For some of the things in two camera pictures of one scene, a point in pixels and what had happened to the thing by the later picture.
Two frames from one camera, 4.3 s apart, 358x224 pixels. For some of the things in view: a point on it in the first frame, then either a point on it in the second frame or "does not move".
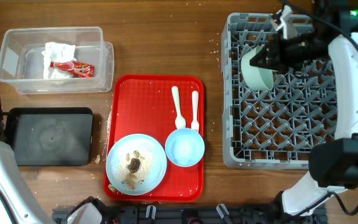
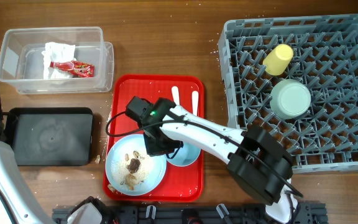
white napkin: (56, 51) does not move
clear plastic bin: (64, 60) does not move
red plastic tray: (156, 106) does not move
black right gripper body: (299, 50) → (154, 147)
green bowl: (261, 78) → (290, 98)
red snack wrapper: (78, 68) does not move
